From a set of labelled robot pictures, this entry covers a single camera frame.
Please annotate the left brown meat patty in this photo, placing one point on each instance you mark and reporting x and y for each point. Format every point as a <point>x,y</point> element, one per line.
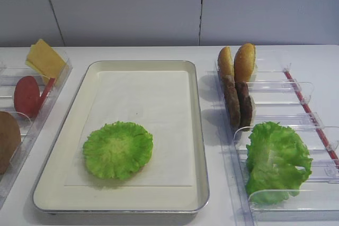
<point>230,95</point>

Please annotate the brown meat patty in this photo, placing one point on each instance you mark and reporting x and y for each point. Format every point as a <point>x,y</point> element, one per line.
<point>230,95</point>
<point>245,104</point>

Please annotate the lettuce leaf on tray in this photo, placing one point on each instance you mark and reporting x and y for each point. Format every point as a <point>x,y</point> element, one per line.
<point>117,150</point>

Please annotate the right brown meat patty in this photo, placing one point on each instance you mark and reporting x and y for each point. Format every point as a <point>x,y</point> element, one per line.
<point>245,104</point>

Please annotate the lettuce leaf in rack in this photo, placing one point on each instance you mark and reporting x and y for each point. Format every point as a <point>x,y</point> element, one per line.
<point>278,163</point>

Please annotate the yellow cheese slices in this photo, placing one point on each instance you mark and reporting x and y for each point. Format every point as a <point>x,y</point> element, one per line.
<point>44,60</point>

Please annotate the red tomato slice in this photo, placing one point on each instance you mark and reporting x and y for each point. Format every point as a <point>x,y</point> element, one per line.
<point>26,96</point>

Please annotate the brown bread slice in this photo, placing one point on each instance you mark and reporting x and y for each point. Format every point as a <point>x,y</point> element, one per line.
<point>10,139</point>

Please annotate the white paper tray liner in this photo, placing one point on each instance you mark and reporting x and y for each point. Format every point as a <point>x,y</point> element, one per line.
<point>157,100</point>

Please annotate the left bun half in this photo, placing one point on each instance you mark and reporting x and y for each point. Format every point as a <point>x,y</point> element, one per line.
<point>225,62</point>

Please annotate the bun half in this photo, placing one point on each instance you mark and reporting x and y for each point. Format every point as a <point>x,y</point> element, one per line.
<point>225,62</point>
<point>244,62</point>

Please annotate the right bun half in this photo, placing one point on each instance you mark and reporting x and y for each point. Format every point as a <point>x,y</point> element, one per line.
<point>244,62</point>

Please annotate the clear right ingredient rack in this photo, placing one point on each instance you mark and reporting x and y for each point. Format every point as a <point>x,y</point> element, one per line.
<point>277,97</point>

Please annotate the clear ingredient rack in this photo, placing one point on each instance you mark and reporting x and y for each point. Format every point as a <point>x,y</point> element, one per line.
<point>29,127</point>
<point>277,97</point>

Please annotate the clear left ingredient rack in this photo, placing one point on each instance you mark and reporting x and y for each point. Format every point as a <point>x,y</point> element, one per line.
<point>29,127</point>

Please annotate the cream metal serving tray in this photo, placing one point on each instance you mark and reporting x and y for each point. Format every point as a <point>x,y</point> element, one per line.
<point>52,195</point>

